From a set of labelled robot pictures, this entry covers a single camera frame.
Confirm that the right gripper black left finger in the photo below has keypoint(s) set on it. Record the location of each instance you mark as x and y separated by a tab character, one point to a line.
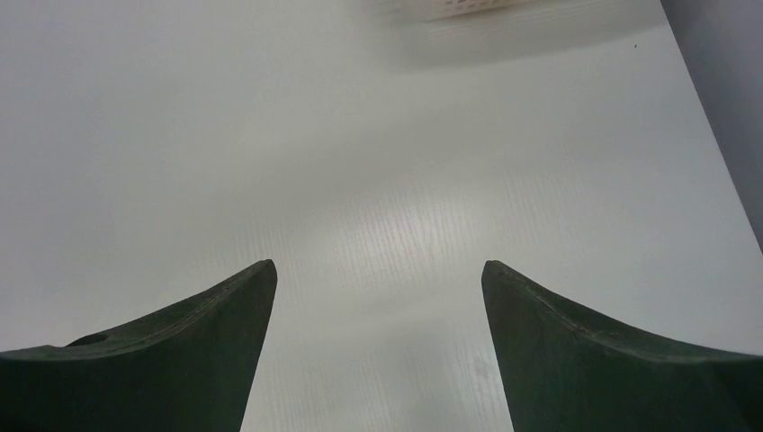
187	367

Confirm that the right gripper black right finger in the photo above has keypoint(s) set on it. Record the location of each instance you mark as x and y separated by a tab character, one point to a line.
566	367

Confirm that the white plastic basket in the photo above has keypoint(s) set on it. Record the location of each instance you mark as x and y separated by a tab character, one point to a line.
431	10

